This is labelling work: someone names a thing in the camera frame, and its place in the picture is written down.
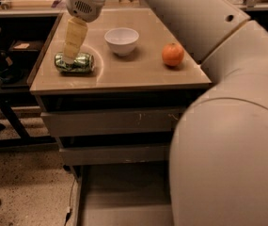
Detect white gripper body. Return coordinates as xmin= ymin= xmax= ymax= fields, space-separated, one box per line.
xmin=66 ymin=0 xmax=105 ymax=23

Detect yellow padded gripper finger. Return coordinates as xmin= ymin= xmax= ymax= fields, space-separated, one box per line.
xmin=62 ymin=17 xmax=88 ymax=64

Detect green soda can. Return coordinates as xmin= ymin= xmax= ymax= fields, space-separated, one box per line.
xmin=55 ymin=52 xmax=95 ymax=73

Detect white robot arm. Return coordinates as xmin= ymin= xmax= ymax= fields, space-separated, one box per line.
xmin=144 ymin=0 xmax=268 ymax=226

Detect grey drawer cabinet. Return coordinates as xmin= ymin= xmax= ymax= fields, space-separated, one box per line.
xmin=26 ymin=7 xmax=213 ymax=226

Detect top grey drawer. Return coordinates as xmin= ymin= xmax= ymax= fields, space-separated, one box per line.
xmin=41 ymin=107 xmax=183 ymax=137

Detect grey drawer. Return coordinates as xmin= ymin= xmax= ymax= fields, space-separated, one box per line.
xmin=41 ymin=107 xmax=183 ymax=137
xmin=72 ymin=162 xmax=173 ymax=226
xmin=59 ymin=144 xmax=169 ymax=166

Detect middle grey drawer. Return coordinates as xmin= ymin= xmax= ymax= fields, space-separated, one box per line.
xmin=59 ymin=144 xmax=169 ymax=166

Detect bottom grey drawer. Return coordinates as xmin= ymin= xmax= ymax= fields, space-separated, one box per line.
xmin=72 ymin=162 xmax=173 ymax=226

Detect white bowl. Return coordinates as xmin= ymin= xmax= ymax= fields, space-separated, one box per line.
xmin=104 ymin=27 xmax=139 ymax=57

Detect dark shelf with items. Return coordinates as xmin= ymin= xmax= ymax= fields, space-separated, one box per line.
xmin=0 ymin=40 xmax=43 ymax=89

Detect orange fruit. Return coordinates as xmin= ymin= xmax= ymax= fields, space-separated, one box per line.
xmin=162 ymin=43 xmax=184 ymax=67

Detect black desk frame leg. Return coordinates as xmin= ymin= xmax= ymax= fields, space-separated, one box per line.
xmin=0 ymin=97 xmax=55 ymax=149

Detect cable on floor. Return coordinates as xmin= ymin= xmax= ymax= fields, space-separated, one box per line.
xmin=63 ymin=176 xmax=78 ymax=226

